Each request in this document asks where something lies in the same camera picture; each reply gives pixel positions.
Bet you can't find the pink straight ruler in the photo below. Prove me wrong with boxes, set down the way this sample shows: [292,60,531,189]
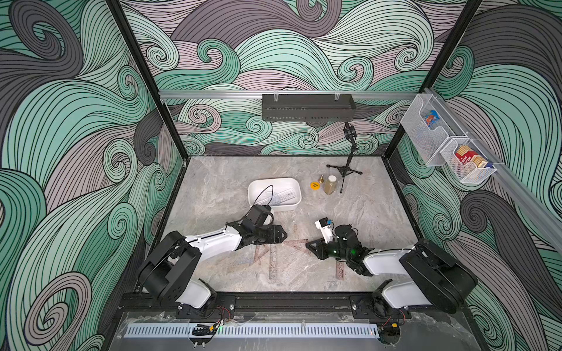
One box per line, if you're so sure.
[335,262,345,281]
[269,245,277,282]

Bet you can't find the pink triangle ruler left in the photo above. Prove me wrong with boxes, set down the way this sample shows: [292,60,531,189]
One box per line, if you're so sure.
[253,246,270,263]

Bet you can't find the black corner frame post left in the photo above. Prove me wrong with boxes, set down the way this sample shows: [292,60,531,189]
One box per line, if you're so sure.
[106,0,190,163]

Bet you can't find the clear straight ruler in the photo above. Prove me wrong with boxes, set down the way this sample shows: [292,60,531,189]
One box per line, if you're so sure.
[256,192,296,206]

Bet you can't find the pink straight ruler right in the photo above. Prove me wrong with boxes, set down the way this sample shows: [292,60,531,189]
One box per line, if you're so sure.
[335,262,345,281]

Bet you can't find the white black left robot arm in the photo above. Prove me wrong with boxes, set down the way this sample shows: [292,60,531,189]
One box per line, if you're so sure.
[138,222,288,309]

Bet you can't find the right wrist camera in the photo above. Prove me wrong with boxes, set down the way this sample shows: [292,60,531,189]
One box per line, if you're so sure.
[315,217,334,244]

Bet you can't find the white slotted cable duct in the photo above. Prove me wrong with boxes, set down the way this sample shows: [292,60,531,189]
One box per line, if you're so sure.
[124,323,380,339]

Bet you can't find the aluminium rail wall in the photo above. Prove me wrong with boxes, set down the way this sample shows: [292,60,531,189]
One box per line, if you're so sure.
[423,88,561,253]
[159,89,417,100]

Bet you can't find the pink straight ruler left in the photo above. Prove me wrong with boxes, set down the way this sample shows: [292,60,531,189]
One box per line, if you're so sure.
[269,245,277,282]

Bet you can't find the black tripod stand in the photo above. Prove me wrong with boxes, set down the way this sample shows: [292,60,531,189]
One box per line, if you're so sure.
[326,122,363,194]

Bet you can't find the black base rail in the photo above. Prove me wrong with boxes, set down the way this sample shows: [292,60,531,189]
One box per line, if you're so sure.
[119,292,438,322]

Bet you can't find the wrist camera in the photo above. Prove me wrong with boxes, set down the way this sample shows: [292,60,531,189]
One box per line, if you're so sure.
[242,205,273,230]
[315,217,334,244]

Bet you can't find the clear wall bin upper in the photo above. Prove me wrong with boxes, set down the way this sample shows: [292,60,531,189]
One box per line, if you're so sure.
[401,94,455,167]

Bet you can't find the black wall shelf tray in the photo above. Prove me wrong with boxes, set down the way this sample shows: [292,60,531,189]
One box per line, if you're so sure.
[261,95,357,124]

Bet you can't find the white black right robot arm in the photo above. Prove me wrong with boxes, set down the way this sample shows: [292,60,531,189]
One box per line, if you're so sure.
[305,233,478,315]

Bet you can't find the white plastic storage box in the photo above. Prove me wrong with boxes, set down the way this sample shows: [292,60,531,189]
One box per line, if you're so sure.
[247,178,302,212]

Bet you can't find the clear wall bin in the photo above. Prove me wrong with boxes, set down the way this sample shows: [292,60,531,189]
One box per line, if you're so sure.
[440,137,497,185]
[401,94,455,167]

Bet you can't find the black corner frame post right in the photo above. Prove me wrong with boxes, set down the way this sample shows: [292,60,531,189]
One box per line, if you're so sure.
[383,0,484,157]

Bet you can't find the pink triangle ruler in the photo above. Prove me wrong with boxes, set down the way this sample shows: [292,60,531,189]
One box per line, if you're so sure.
[283,239,310,254]
[253,246,270,263]

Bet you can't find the clear jar with liquid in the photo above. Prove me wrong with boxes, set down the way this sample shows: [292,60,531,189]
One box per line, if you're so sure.
[323,175,338,195]

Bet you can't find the aluminium rail right wall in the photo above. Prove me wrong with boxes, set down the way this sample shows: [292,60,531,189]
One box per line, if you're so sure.
[423,88,561,253]

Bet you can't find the pink triangle ruler right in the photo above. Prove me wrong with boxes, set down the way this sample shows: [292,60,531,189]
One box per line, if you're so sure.
[283,239,310,254]

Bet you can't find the aluminium rail back wall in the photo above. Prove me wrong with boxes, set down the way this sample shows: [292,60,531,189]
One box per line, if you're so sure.
[159,89,417,100]

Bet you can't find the black corner frame post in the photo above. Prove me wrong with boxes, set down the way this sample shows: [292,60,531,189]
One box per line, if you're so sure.
[106,0,190,163]
[383,0,484,157]

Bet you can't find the clear stencil ruler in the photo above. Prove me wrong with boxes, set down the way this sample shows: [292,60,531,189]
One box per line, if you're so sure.
[267,189,297,206]

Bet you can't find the clear wall bin lower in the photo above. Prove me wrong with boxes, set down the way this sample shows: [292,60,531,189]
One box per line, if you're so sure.
[440,137,497,185]

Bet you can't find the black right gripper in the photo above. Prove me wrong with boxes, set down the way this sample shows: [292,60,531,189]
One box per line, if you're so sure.
[307,235,351,260]

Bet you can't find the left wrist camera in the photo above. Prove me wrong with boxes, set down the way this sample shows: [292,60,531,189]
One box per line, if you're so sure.
[242,205,273,230]

